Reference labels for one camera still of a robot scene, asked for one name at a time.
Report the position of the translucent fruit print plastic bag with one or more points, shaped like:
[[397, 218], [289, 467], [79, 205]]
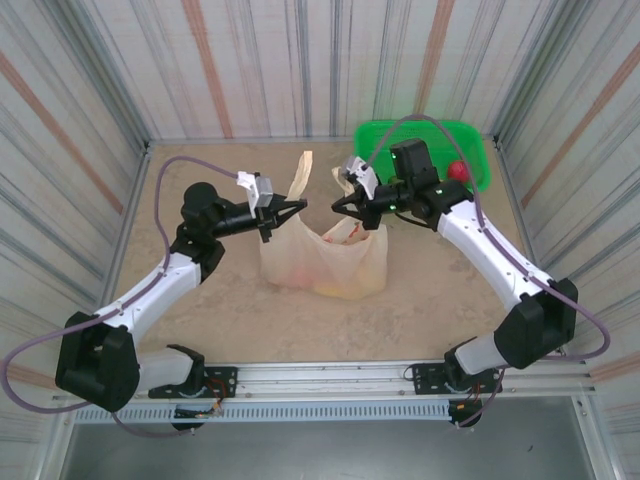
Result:
[[300, 270]]

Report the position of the green plastic basket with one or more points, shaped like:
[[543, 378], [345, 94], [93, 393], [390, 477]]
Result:
[[465, 145]]

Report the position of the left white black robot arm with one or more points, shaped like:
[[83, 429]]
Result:
[[150, 290]]

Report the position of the fake pink red fruit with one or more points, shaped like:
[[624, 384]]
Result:
[[457, 171]]

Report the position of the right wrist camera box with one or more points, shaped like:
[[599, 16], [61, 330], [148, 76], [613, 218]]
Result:
[[365, 177]]

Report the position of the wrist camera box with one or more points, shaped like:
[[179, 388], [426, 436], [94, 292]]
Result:
[[262, 190], [365, 177]]

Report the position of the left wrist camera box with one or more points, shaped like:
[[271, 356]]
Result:
[[262, 190]]

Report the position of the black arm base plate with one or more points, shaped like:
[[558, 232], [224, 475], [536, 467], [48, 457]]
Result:
[[225, 375], [425, 377]]

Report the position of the aluminium mounting rail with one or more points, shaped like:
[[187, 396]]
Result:
[[325, 375]]

